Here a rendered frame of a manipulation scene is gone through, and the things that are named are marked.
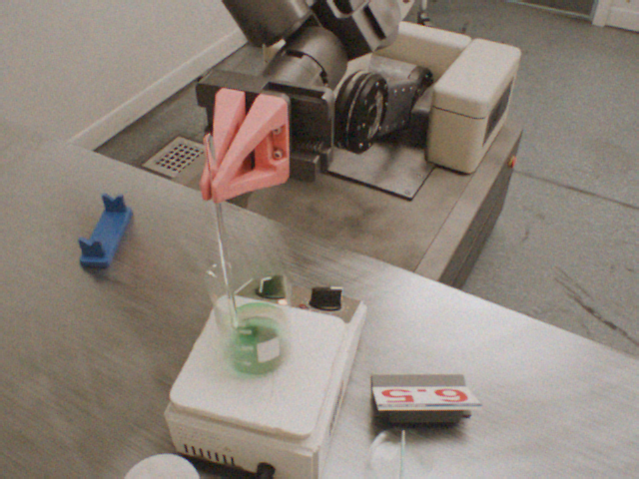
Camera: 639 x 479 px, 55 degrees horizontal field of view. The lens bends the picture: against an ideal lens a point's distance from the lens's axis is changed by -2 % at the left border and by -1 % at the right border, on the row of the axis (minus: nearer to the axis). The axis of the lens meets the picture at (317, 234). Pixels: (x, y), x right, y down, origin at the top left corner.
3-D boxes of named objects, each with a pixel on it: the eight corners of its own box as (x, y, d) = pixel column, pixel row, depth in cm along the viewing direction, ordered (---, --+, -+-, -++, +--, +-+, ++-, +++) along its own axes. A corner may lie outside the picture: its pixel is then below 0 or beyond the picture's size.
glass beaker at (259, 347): (308, 336, 53) (307, 267, 48) (276, 395, 49) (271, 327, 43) (235, 312, 55) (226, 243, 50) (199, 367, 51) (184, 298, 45)
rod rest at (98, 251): (108, 211, 79) (101, 189, 76) (134, 212, 79) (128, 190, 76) (80, 266, 71) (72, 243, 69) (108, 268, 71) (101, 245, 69)
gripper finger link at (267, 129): (241, 158, 37) (298, 85, 43) (137, 136, 39) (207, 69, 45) (249, 241, 41) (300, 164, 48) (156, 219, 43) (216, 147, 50)
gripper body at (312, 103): (325, 101, 42) (357, 55, 47) (192, 78, 44) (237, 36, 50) (324, 179, 46) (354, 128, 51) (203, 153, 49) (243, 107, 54)
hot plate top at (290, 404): (222, 297, 57) (221, 291, 57) (347, 324, 55) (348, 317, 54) (166, 407, 49) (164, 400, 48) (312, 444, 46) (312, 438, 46)
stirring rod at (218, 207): (235, 335, 51) (205, 129, 38) (242, 337, 51) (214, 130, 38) (232, 341, 51) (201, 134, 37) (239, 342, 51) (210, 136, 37)
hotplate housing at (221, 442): (250, 293, 68) (245, 240, 63) (366, 318, 66) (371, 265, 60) (163, 480, 52) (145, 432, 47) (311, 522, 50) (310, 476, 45)
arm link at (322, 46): (363, 67, 54) (313, 91, 57) (321, -3, 51) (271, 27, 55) (338, 105, 49) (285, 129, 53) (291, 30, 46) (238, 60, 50)
